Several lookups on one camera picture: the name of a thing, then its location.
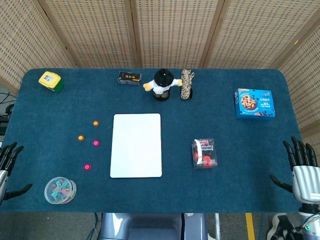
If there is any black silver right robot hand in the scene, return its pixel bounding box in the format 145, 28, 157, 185
269, 136, 320, 205

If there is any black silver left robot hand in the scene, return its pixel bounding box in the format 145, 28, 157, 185
0, 141, 33, 205

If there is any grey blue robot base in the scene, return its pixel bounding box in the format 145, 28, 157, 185
99, 212, 209, 240

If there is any clear round clip container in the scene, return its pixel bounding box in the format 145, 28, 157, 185
44, 176, 78, 205

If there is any white and black equipment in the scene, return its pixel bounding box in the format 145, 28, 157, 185
266, 212, 302, 240

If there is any blue carpet tablecloth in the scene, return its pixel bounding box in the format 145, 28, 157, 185
0, 67, 303, 214

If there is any yellow lid green container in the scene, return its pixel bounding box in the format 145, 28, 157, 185
38, 71, 65, 94

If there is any blue cookie box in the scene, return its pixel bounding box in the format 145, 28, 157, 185
234, 87, 276, 121

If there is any thin metal pole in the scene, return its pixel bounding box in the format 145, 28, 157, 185
214, 212, 222, 240

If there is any clear coffee capsule box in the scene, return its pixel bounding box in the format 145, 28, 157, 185
191, 138, 218, 170

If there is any white magnetic board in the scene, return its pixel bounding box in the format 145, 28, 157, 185
109, 113, 163, 179

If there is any small black cardboard box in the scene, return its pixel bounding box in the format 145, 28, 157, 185
117, 71, 142, 87

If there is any black head plush doll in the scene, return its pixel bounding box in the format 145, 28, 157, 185
142, 68, 183, 101

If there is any woven bamboo folding screen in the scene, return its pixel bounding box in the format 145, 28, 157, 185
0, 0, 320, 148

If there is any black equipment with cables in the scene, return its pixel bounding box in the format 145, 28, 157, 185
0, 91, 16, 137

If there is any braided rope bundle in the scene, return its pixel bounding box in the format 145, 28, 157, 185
179, 68, 196, 101

